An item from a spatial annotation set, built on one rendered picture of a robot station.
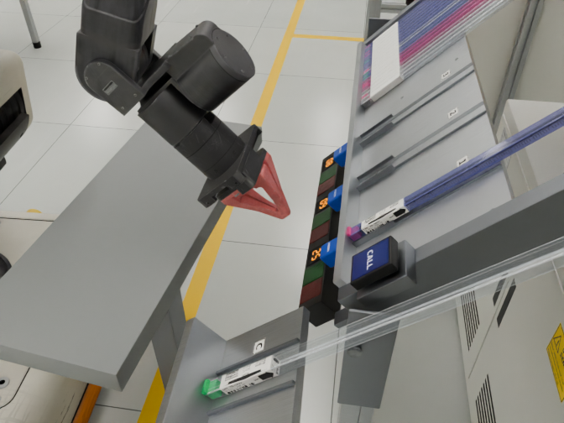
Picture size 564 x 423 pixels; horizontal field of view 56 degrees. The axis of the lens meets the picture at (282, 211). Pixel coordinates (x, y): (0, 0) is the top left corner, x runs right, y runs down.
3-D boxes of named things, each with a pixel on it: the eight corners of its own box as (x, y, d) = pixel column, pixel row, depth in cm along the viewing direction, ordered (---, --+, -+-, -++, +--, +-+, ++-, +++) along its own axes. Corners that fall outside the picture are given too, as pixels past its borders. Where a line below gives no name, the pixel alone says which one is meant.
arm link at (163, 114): (141, 91, 58) (122, 117, 54) (180, 53, 55) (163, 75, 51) (187, 134, 61) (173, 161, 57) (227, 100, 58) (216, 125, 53)
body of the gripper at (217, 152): (266, 133, 62) (221, 87, 59) (248, 184, 54) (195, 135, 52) (230, 160, 66) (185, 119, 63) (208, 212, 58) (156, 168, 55)
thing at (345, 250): (373, 317, 61) (331, 283, 58) (378, 69, 111) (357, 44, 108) (381, 313, 60) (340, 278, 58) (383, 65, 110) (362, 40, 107)
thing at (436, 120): (367, 301, 59) (348, 285, 58) (376, 56, 109) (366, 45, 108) (528, 224, 49) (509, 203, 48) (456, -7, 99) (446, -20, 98)
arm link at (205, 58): (107, 40, 57) (76, 77, 50) (173, -36, 51) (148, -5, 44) (191, 115, 62) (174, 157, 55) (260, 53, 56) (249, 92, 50)
